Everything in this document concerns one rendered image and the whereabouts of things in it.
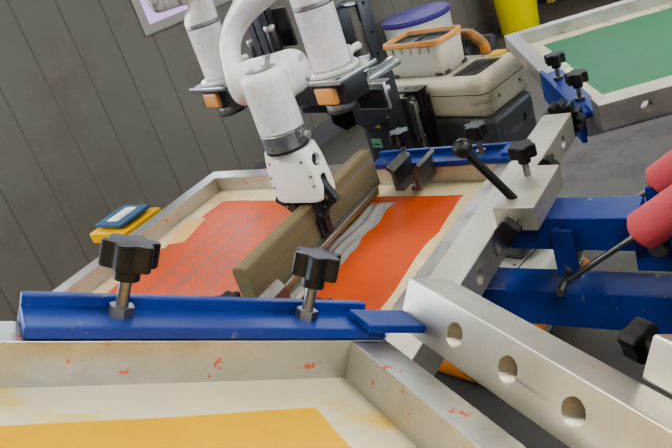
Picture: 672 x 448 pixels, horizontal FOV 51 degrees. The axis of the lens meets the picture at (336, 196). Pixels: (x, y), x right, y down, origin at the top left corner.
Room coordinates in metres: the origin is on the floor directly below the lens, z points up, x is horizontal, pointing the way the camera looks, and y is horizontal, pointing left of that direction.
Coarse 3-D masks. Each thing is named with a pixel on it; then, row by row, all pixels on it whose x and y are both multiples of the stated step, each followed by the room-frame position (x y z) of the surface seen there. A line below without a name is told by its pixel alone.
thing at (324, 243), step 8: (368, 192) 1.22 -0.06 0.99; (376, 192) 1.22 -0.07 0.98; (360, 200) 1.20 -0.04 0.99; (368, 200) 1.20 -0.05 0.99; (352, 208) 1.17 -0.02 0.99; (360, 208) 1.17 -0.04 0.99; (344, 216) 1.15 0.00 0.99; (352, 216) 1.15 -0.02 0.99; (336, 224) 1.13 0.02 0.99; (344, 224) 1.13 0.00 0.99; (336, 232) 1.11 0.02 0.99; (328, 240) 1.08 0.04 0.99; (288, 280) 0.99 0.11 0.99; (288, 288) 0.98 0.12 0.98
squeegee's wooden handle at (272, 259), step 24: (360, 168) 1.23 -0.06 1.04; (360, 192) 1.21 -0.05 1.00; (288, 216) 1.08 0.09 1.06; (312, 216) 1.09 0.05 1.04; (336, 216) 1.14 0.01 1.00; (264, 240) 1.02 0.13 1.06; (288, 240) 1.03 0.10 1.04; (312, 240) 1.07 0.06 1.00; (240, 264) 0.97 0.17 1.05; (264, 264) 0.98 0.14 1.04; (288, 264) 1.02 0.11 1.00; (240, 288) 0.96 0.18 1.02; (264, 288) 0.96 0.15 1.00
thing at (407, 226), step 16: (224, 208) 1.48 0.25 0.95; (240, 208) 1.45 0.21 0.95; (256, 208) 1.42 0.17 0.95; (272, 208) 1.39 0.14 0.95; (400, 208) 1.19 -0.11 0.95; (416, 208) 1.16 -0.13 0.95; (432, 208) 1.14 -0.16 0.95; (448, 208) 1.12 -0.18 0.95; (208, 224) 1.42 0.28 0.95; (384, 224) 1.14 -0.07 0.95; (400, 224) 1.12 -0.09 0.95; (416, 224) 1.10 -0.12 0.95; (432, 224) 1.08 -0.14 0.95; (192, 240) 1.36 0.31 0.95; (368, 240) 1.10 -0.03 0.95; (384, 240) 1.08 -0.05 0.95; (400, 240) 1.07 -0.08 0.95; (416, 240) 1.05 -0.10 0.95
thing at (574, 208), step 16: (560, 208) 0.84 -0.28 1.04; (576, 208) 0.83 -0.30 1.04; (592, 208) 0.81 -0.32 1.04; (608, 208) 0.80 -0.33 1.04; (624, 208) 0.79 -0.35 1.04; (544, 224) 0.83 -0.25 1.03; (560, 224) 0.82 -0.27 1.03; (576, 224) 0.80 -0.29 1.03; (592, 224) 0.79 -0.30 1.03; (608, 224) 0.78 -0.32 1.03; (624, 224) 0.77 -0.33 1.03; (528, 240) 0.85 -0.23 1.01; (544, 240) 0.83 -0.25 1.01; (576, 240) 0.81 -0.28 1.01; (592, 240) 0.79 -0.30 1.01; (608, 240) 0.78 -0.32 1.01
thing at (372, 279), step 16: (160, 256) 1.34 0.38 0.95; (176, 256) 1.31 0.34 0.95; (352, 256) 1.07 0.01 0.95; (368, 256) 1.05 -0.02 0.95; (384, 256) 1.03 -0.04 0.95; (400, 256) 1.01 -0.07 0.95; (416, 256) 1.00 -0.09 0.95; (160, 272) 1.26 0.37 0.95; (352, 272) 1.01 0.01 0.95; (368, 272) 1.00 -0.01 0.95; (384, 272) 0.98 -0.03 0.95; (400, 272) 0.96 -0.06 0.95; (112, 288) 1.26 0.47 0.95; (144, 288) 1.21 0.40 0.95; (336, 288) 0.98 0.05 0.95; (352, 288) 0.96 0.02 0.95; (368, 288) 0.95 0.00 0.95; (384, 288) 0.93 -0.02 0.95; (368, 304) 0.90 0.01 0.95
